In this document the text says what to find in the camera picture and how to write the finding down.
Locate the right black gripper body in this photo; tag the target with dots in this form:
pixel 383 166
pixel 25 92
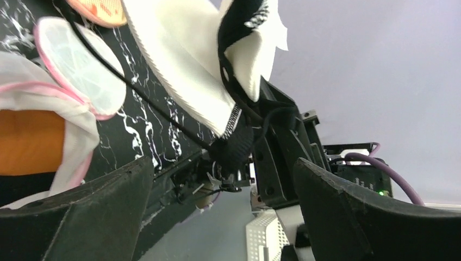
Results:
pixel 289 135

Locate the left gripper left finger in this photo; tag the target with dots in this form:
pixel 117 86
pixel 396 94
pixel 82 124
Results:
pixel 99 220

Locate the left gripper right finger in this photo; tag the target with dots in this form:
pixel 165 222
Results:
pixel 348 222

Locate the white mesh laundry bag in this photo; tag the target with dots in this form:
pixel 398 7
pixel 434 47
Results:
pixel 71 83

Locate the orange bra inside bag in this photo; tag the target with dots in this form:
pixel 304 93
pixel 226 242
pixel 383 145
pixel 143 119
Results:
pixel 32 141

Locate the floral pink fabric pouch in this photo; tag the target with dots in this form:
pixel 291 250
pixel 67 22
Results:
pixel 105 13

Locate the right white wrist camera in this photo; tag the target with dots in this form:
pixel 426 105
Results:
pixel 270 231

